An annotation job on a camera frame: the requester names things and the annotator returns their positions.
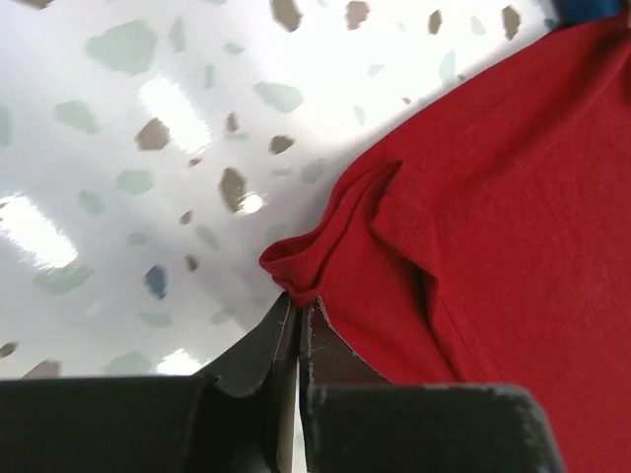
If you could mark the dark red t-shirt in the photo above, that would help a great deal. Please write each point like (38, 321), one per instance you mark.
(487, 239)

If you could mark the folded white t-shirt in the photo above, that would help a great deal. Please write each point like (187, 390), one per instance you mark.
(577, 12)

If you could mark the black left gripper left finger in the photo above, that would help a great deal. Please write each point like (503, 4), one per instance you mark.
(234, 415)

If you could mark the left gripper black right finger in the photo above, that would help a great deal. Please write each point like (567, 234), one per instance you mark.
(354, 420)

